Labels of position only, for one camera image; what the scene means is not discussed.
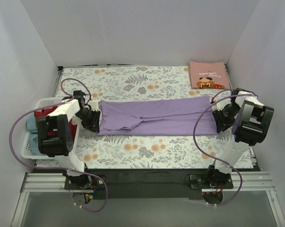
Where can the folded pink printed t shirt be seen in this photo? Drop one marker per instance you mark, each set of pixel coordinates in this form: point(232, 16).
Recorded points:
point(208, 75)

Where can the red t shirt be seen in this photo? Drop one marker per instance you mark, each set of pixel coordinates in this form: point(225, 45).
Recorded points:
point(46, 111)

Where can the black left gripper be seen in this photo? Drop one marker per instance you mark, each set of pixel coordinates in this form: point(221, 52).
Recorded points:
point(92, 119)

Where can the floral tablecloth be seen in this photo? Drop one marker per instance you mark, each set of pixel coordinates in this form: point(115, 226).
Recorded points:
point(120, 84)

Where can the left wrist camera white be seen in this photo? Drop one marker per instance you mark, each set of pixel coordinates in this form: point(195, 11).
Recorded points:
point(93, 105)

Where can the blue t shirt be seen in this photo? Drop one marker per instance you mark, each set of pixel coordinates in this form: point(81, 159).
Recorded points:
point(33, 136)

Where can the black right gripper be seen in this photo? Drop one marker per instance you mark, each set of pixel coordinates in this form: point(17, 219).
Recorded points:
point(221, 120)

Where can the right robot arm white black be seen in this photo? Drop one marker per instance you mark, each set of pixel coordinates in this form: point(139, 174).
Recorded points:
point(249, 121)

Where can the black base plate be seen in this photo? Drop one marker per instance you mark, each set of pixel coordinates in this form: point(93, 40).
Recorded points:
point(145, 183)

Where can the purple t shirt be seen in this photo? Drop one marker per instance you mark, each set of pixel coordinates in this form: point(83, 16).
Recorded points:
point(178, 117)

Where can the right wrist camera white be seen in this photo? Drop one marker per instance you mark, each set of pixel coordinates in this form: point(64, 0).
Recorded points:
point(216, 104)

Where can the white plastic laundry basket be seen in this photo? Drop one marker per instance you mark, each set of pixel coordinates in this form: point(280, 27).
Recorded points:
point(26, 149)

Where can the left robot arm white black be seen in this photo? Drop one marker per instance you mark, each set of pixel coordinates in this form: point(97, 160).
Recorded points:
point(56, 140)

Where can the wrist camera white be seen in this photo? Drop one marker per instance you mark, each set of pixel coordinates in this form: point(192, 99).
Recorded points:
point(216, 104)
point(93, 105)

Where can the aluminium frame rail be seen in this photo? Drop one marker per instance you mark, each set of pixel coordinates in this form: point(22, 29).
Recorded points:
point(56, 182)

